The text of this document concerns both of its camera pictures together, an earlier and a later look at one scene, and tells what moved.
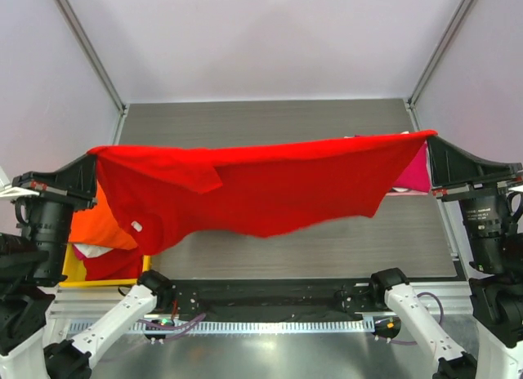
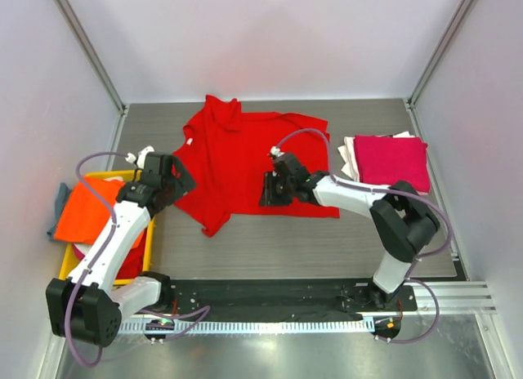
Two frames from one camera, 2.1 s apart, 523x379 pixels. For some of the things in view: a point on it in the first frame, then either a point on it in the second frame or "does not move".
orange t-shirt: [96, 225] does not move
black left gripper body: [50, 220] → [176, 186]
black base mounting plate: [229, 300] does not move
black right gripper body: [476, 185] → [270, 189]
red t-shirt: [158, 197] → [228, 153]
